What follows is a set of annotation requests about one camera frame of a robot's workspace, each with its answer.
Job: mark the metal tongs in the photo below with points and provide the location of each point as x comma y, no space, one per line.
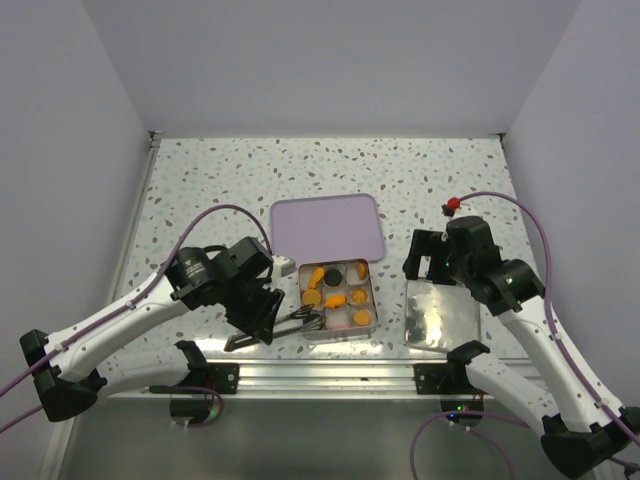
289,324

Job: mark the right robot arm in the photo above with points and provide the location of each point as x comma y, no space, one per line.
579,421

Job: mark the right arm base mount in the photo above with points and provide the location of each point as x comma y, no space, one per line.
442,379

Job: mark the purple plastic tray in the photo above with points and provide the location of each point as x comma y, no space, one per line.
322,229

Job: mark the metal tin lid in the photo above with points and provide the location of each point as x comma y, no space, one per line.
439,318

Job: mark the black round cookie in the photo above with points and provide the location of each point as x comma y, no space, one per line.
333,277

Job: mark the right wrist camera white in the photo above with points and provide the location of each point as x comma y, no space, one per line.
454,208

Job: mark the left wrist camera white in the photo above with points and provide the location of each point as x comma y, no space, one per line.
283,266

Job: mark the aluminium rail front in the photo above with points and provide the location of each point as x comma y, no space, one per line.
325,375

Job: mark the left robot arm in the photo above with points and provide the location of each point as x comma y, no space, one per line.
190,279

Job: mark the metal cookie tin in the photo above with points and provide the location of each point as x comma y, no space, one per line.
343,314

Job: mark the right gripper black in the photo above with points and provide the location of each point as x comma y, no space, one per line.
423,245

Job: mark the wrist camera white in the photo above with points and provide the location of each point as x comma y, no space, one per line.
454,208
283,266

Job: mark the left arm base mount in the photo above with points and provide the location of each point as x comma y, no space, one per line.
223,378

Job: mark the orange round sandwich cookie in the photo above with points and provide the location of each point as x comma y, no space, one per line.
311,297

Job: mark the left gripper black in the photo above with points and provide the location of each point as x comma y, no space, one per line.
260,323

